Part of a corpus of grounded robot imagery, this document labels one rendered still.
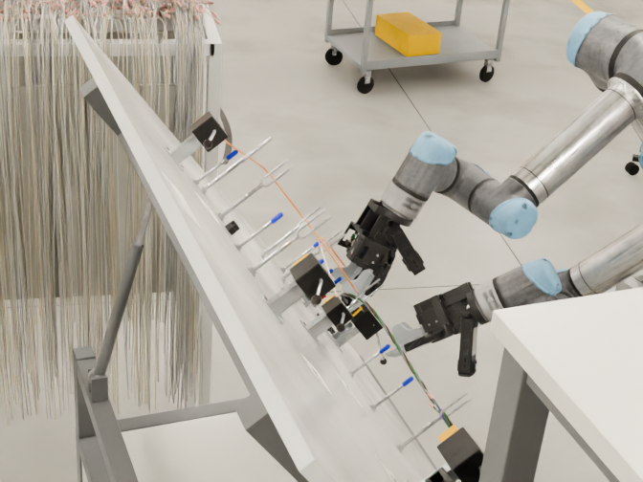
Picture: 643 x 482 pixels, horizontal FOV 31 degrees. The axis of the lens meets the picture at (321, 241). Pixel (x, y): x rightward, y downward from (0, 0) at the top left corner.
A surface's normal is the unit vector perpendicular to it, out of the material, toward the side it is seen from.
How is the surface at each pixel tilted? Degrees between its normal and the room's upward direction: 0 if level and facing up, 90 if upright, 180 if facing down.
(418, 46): 90
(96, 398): 90
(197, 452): 0
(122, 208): 90
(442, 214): 0
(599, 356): 0
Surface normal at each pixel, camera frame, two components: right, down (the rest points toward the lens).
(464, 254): 0.07, -0.86
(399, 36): -0.89, 0.17
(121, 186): 0.20, 0.50
